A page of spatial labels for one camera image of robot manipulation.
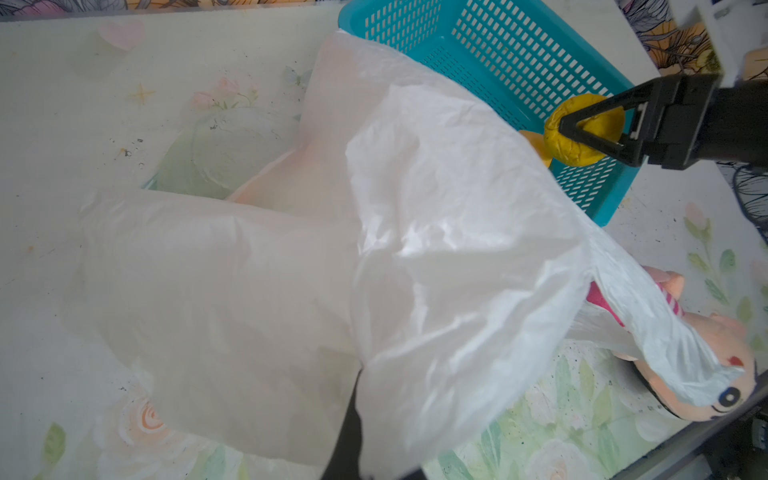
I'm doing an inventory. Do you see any yellow toy lemon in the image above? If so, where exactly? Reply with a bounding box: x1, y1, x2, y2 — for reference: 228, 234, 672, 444
543, 94, 625, 167

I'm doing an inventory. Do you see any pink plush doll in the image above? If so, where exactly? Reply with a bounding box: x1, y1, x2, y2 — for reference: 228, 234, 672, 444
582, 267, 758, 422

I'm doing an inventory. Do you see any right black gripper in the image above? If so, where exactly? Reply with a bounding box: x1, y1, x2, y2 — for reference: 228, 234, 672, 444
559, 74, 767, 170

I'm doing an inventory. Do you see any orange yellow toy fruit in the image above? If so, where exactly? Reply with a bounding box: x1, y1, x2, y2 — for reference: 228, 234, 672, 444
519, 130, 553, 168

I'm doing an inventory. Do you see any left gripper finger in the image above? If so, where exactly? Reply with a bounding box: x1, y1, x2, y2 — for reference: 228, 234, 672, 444
320, 379, 362, 480

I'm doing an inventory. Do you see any white plastic bag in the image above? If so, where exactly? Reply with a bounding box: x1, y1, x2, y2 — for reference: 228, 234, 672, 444
62, 29, 745, 480

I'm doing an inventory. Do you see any teal plastic basket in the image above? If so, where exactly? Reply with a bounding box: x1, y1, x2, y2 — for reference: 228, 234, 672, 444
315, 1, 637, 246

